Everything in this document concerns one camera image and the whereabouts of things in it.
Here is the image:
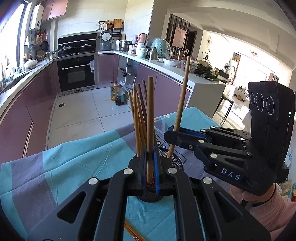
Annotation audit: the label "bamboo chopstick five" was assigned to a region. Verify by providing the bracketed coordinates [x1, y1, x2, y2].
[166, 56, 191, 159]

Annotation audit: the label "bamboo chopstick three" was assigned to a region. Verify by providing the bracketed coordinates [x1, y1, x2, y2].
[147, 76, 154, 184]

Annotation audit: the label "bamboo chopstick eight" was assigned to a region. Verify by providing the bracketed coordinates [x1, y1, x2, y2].
[128, 90, 142, 157]

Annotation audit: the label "bamboo chopstick two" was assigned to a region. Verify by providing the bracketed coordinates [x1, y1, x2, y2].
[125, 220, 146, 241]

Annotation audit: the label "bamboo chopstick one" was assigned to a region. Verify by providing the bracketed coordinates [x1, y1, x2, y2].
[135, 90, 147, 147]

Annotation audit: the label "pink sleeve right forearm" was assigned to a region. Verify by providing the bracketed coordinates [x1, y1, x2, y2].
[250, 187, 295, 240]

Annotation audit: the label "right hand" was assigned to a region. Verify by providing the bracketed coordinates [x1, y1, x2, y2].
[229, 184, 276, 204]

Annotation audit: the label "black stool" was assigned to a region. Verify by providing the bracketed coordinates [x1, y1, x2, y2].
[212, 93, 235, 127]

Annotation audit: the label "black mesh cup holder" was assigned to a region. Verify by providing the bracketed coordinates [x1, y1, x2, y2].
[137, 146, 184, 203]

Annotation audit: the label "leafy green vegetables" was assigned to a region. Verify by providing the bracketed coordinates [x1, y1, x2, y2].
[194, 63, 220, 81]

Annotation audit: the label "teal grey tablecloth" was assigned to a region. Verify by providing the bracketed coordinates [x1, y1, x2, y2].
[1, 108, 219, 240]

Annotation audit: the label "mint green air fryer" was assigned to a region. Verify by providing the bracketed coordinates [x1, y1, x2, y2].
[151, 38, 171, 59]

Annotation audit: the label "dark soy sauce bottle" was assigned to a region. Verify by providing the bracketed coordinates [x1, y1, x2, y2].
[115, 84, 125, 106]

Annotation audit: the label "cooking oil bottle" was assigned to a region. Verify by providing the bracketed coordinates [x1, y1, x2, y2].
[110, 81, 118, 101]

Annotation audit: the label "pink thermos jug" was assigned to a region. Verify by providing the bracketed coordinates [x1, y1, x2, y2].
[137, 33, 147, 45]

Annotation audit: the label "steel stock pot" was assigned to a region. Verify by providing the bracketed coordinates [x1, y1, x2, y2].
[118, 40, 132, 52]

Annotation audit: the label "black built-in oven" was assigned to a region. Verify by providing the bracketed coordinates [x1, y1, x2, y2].
[56, 31, 98, 96]

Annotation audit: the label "white water heater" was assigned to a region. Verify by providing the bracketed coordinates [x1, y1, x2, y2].
[29, 4, 44, 31]

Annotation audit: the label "pink upper cabinet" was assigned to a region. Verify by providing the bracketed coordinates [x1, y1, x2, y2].
[41, 0, 69, 21]

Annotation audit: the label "black camera box right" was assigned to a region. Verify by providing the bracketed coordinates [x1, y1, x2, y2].
[248, 81, 295, 173]

